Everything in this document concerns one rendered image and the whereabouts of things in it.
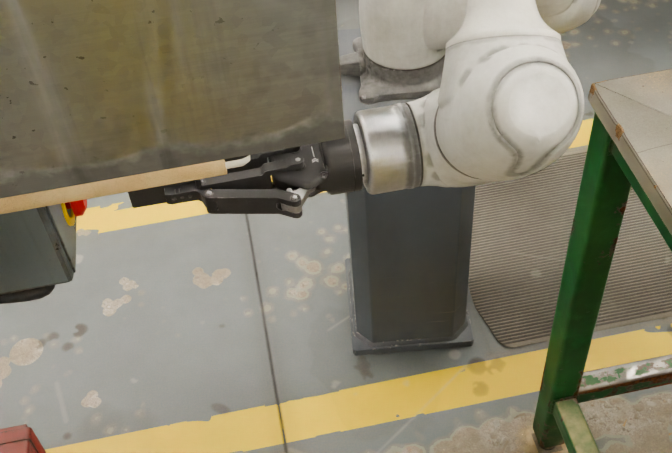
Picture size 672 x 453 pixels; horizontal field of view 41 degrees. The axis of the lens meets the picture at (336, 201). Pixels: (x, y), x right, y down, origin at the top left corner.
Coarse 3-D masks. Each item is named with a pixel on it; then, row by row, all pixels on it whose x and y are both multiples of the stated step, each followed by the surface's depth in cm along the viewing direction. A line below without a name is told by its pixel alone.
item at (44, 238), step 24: (0, 216) 93; (24, 216) 94; (48, 216) 95; (72, 216) 105; (0, 240) 96; (24, 240) 96; (48, 240) 97; (72, 240) 104; (0, 264) 98; (24, 264) 99; (48, 264) 100; (72, 264) 102; (0, 288) 101; (24, 288) 102; (48, 288) 108
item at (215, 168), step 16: (224, 160) 66; (128, 176) 65; (144, 176) 66; (160, 176) 66; (176, 176) 66; (192, 176) 66; (208, 176) 67; (48, 192) 65; (64, 192) 65; (80, 192) 65; (96, 192) 66; (112, 192) 66; (0, 208) 65; (16, 208) 65; (32, 208) 66
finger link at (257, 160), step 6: (276, 150) 91; (282, 150) 91; (288, 150) 92; (294, 150) 92; (252, 156) 92; (258, 156) 92; (264, 156) 92; (252, 162) 92; (258, 162) 92; (264, 162) 92; (234, 168) 92; (240, 168) 92; (246, 168) 92; (252, 168) 92
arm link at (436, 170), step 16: (432, 96) 90; (416, 112) 90; (432, 112) 88; (416, 128) 89; (432, 128) 87; (432, 144) 88; (432, 160) 89; (432, 176) 91; (448, 176) 89; (464, 176) 87
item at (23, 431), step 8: (24, 424) 126; (0, 432) 124; (8, 432) 124; (16, 432) 124; (24, 432) 124; (32, 432) 125; (0, 440) 123; (8, 440) 123; (16, 440) 123; (24, 440) 123; (32, 440) 124; (0, 448) 122; (8, 448) 122; (16, 448) 122; (24, 448) 122; (32, 448) 124; (40, 448) 127
